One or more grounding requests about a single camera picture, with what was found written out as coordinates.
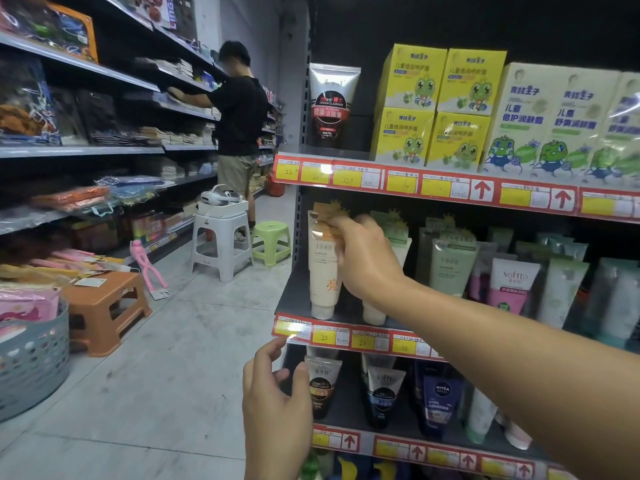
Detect pink packaged toy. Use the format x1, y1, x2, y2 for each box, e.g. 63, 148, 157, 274
129, 239, 172, 301

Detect long grey shelf unit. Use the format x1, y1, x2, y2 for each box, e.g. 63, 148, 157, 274
0, 0, 283, 268

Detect person's right hand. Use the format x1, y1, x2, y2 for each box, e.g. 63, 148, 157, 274
327, 214, 407, 312

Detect white tube with pink cap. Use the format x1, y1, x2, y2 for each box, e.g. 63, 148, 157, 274
501, 417, 534, 451

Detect black and white cleanser tube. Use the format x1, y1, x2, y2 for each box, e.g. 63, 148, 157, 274
308, 63, 362, 150

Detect cream tube with green top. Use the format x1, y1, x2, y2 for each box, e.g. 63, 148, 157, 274
361, 211, 413, 327

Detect black and gold tube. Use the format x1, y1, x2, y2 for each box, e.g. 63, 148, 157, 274
304, 356, 344, 421

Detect person's left hand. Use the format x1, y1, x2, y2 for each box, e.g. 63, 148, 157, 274
242, 337, 315, 461

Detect person's right forearm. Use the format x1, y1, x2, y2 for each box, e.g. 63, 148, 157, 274
377, 275, 640, 480

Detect white plastic stool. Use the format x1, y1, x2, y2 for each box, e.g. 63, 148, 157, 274
190, 199, 254, 283

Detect orange boxed toy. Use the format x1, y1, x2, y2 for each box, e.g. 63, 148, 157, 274
0, 0, 99, 64

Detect pink packets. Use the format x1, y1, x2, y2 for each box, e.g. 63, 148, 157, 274
0, 286, 62, 326

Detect light green tube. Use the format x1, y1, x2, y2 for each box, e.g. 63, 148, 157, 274
428, 230, 479, 298

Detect white and green tube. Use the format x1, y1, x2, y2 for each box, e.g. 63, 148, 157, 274
464, 389, 499, 445

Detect clear bagged goods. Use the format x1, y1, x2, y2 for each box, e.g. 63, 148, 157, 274
0, 59, 62, 146

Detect brown plastic stool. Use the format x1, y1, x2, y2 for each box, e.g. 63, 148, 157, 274
59, 271, 154, 358

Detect yellow frog print box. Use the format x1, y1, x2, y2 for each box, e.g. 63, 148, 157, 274
370, 107, 436, 167
437, 48, 508, 117
426, 112, 492, 172
376, 44, 448, 113

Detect pile of packaged goods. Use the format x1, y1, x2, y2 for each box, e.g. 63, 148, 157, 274
0, 249, 132, 291

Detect white headset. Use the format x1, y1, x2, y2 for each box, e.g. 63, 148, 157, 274
200, 184, 247, 206

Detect pale green frog print box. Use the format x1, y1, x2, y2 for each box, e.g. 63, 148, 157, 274
480, 62, 568, 178
531, 67, 622, 184
584, 72, 640, 189

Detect green plastic stool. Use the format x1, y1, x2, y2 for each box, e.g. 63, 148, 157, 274
251, 221, 292, 267

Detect dark blue tube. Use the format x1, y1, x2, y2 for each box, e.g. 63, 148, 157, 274
421, 376, 464, 441

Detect long red price label strip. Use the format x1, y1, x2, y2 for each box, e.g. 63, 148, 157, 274
272, 154, 640, 221

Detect cream tube with orange top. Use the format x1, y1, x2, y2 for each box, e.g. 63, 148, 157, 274
307, 202, 347, 321

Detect orange mesh packet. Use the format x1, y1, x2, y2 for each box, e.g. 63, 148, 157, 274
31, 185, 111, 211

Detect white and pink tube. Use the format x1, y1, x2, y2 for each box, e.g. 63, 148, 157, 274
487, 258, 542, 316

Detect pale mint tube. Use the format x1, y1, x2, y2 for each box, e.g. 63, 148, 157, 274
537, 258, 591, 330

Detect dark metal shelf unit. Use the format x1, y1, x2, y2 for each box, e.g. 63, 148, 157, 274
272, 0, 640, 480

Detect row of coloured bottles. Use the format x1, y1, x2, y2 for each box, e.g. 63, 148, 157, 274
299, 451, 416, 480

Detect grey plastic basket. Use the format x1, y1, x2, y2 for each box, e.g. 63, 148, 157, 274
0, 299, 71, 424

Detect light blue tube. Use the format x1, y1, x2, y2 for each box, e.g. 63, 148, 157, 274
581, 258, 640, 349

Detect person's left forearm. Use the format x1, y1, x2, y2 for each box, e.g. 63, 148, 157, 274
244, 452, 307, 480

